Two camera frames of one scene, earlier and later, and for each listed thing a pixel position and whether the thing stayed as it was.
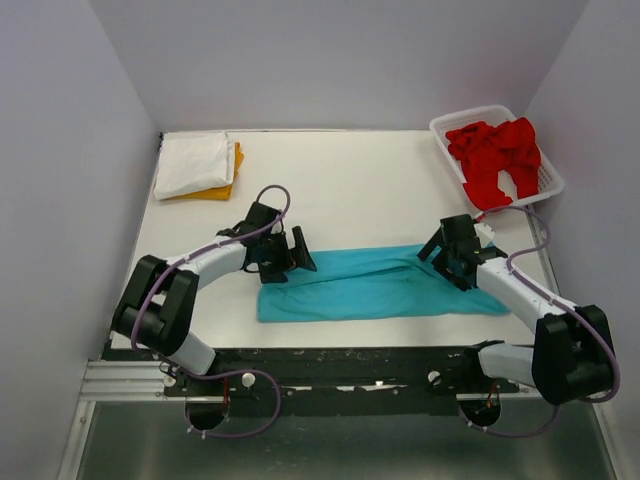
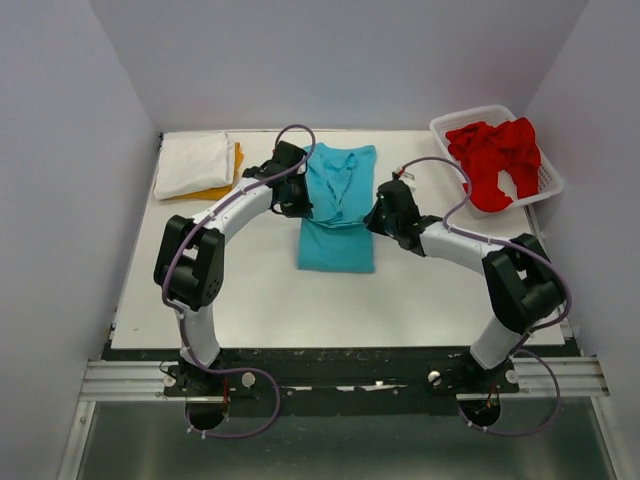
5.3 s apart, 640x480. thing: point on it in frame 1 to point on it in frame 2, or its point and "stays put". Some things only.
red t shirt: (484, 151) stays put
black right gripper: (439, 264) to (372, 219)
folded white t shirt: (191, 162) stays put
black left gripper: (297, 257) to (302, 208)
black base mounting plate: (366, 377) stays put
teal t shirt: (393, 283) to (337, 239)
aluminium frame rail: (143, 382) stays put
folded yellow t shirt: (223, 193) stays put
